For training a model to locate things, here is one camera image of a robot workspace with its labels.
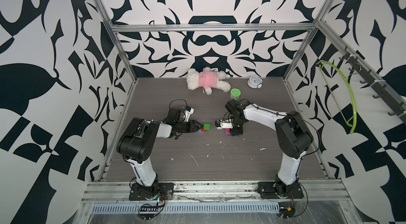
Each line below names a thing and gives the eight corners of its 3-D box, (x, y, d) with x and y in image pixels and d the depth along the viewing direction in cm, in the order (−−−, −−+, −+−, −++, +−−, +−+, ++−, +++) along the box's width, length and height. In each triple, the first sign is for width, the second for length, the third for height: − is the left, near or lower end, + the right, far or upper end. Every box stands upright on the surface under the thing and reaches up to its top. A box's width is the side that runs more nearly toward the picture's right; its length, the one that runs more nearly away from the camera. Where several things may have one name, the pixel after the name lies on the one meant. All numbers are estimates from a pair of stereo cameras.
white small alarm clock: (248, 88, 115) (249, 85, 112) (246, 78, 121) (247, 75, 119) (263, 88, 115) (264, 85, 113) (259, 78, 121) (260, 75, 119)
